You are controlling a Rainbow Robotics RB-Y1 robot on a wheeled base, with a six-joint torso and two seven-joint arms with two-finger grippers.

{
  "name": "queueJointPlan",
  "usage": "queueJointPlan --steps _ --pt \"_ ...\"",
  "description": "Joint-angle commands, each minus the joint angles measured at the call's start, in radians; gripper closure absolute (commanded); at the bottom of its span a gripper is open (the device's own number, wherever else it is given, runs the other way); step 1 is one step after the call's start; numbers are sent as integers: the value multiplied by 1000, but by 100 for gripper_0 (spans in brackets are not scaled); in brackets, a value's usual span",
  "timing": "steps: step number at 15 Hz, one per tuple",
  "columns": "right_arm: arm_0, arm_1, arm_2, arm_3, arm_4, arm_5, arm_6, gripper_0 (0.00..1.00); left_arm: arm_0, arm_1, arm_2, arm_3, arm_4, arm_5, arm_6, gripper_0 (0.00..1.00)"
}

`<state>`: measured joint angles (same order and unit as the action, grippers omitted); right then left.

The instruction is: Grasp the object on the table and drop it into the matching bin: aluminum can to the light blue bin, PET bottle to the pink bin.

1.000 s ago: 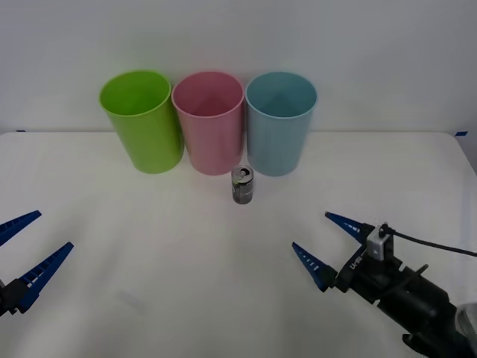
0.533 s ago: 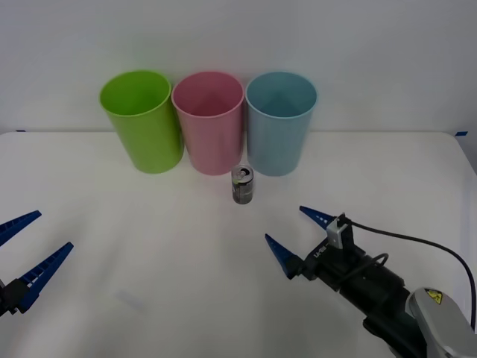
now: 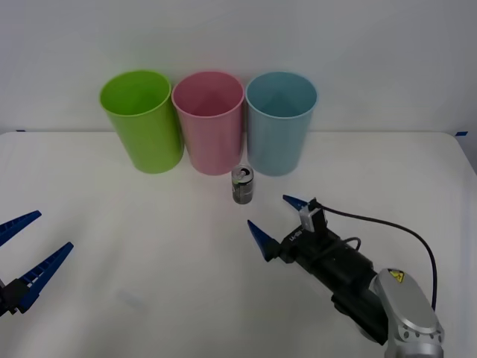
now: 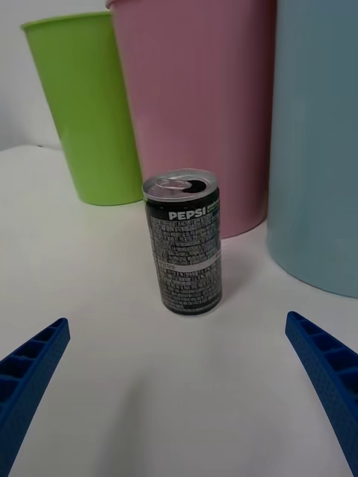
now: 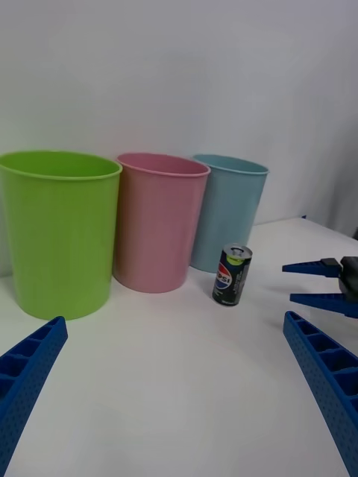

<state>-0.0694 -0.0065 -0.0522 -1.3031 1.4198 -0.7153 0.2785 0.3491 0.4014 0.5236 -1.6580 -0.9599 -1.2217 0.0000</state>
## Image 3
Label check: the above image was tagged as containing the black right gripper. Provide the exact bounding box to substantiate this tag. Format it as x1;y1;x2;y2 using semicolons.
247;194;348;280

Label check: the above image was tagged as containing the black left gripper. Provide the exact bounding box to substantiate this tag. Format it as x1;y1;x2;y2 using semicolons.
0;210;75;318

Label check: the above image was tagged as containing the dark drink can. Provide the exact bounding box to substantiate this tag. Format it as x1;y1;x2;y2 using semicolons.
231;165;256;205

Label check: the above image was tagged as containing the pale blue plastic bin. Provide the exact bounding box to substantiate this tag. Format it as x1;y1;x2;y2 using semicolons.
244;71;318;177

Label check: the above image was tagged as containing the pink plastic bin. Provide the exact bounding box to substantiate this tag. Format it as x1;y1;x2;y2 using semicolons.
171;70;246;175

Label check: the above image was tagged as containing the green plastic bin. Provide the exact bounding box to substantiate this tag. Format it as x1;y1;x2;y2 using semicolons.
98;69;185;175

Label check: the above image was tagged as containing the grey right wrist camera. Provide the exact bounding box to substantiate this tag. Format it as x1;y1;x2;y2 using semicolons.
297;206;329;235

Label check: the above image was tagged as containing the black camera cable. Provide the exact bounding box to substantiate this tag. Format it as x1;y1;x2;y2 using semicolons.
316;201;439;310

